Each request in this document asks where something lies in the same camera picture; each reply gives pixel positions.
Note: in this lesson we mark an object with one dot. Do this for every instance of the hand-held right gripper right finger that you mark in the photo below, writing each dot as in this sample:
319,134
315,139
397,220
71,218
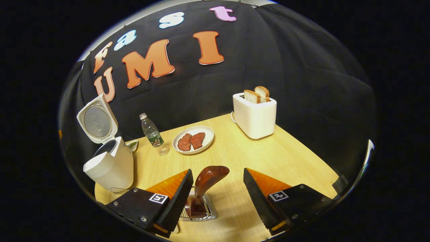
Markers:
257,201

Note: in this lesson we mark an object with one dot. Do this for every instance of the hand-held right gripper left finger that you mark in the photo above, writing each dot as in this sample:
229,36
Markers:
179,198

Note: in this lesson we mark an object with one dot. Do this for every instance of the brown wooden spoon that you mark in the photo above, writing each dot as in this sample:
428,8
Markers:
208,178

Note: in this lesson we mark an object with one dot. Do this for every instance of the white rice cooker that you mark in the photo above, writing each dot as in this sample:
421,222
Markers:
111,168

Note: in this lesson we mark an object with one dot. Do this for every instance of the red meat piece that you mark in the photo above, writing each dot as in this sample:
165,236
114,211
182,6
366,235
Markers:
198,140
184,143

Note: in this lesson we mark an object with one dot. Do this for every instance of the white plate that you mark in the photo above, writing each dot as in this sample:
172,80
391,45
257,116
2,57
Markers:
205,134

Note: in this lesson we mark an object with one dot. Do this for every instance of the clear plastic water bottle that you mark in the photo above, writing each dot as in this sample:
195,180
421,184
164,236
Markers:
153,134

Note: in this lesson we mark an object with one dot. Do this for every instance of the small white dish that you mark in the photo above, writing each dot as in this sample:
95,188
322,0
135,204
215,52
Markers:
132,145

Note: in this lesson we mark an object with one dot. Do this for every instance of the white toaster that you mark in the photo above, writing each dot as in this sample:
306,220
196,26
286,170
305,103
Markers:
255,121

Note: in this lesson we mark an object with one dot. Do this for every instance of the small black block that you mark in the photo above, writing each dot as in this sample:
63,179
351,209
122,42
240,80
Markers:
340,184

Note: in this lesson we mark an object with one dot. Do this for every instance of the toast bread slice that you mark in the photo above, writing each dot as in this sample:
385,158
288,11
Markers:
251,96
263,92

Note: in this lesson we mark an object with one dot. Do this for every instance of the white box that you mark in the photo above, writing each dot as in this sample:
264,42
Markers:
370,148

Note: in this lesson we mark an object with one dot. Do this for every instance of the black backdrop cloth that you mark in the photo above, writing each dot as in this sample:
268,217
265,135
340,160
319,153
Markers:
285,67

